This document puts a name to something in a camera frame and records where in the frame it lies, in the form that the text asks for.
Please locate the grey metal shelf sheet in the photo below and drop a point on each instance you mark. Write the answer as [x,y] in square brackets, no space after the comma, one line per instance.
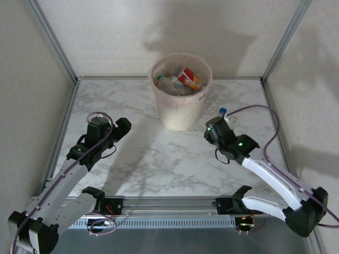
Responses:
[169,243]

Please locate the aluminium frame post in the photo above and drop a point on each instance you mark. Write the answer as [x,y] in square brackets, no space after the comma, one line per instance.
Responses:
[287,39]
[53,42]

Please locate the wide aluminium mounting rail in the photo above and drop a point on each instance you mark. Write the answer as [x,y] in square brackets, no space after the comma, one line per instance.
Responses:
[169,205]

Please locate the clear crushed plastic bottle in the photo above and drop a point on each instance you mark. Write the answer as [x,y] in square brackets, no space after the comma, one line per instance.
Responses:
[182,90]

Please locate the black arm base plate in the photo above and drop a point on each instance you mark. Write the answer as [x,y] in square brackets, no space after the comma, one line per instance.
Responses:
[222,205]
[116,205]

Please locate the small controller board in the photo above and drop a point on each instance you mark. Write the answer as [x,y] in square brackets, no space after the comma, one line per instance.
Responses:
[99,225]
[246,222]

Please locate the aluminium table edge rail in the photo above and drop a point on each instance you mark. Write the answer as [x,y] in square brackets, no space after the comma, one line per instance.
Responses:
[64,119]
[119,78]
[276,119]

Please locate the blue white label bottle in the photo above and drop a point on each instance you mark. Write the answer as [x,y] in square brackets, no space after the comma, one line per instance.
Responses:
[223,109]

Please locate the pink plastic bin liner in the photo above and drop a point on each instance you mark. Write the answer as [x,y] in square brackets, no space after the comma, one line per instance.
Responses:
[169,100]

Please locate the cream plastic waste bin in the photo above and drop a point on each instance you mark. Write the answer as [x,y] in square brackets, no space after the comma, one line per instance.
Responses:
[180,116]

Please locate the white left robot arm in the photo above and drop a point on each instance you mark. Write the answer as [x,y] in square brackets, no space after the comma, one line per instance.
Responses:
[61,182]

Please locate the green white label bottle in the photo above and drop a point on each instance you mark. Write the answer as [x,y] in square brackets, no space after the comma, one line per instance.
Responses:
[165,83]

